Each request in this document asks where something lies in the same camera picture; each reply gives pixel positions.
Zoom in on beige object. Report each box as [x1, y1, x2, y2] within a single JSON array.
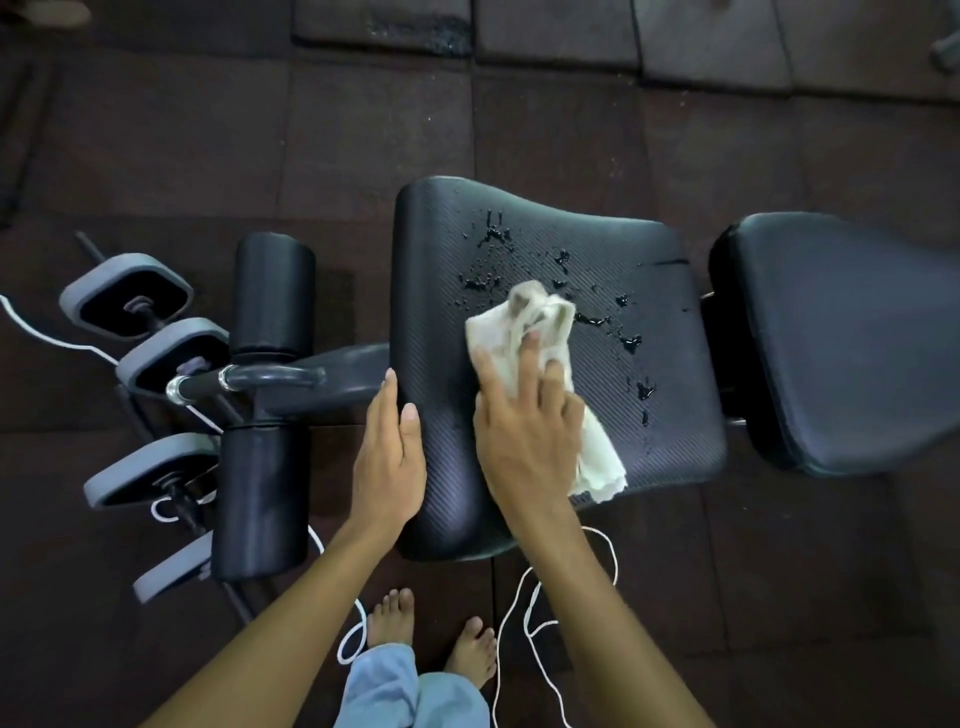
[[0, 0, 93, 30]]

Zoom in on person's foot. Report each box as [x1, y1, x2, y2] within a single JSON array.
[[365, 588, 416, 651], [443, 615, 498, 690]]

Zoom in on person's left hand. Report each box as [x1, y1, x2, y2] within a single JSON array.
[[348, 367, 429, 543]]

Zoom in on black foam roller pad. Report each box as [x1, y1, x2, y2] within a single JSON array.
[[228, 231, 317, 366], [210, 422, 311, 584]]

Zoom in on light blue trousers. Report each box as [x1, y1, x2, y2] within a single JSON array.
[[333, 642, 491, 728]]

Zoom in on black bench backrest pad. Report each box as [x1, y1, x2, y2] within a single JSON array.
[[708, 211, 960, 480]]

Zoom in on person's right foot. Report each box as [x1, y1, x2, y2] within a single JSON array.
[[443, 615, 498, 690]]

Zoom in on water droplets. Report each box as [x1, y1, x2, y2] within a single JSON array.
[[453, 209, 692, 429]]

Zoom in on grey black square dumbbell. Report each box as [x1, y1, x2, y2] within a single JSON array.
[[59, 252, 231, 399], [82, 432, 222, 606]]

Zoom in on person's left foot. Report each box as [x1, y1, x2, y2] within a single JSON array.
[[365, 588, 416, 651]]

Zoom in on black bench seat pad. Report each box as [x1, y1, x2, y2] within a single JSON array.
[[389, 175, 729, 564]]

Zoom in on person's left forearm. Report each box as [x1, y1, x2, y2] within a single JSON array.
[[141, 521, 402, 728]]

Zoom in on white cleaning cloth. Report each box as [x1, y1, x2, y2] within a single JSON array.
[[464, 279, 629, 504]]

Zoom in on person's right hand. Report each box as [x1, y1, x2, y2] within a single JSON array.
[[470, 330, 588, 528]]

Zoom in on person's right forearm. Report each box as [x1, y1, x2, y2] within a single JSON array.
[[510, 501, 717, 728]]

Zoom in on white cable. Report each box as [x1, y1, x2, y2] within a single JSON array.
[[490, 525, 621, 728], [0, 293, 369, 667]]

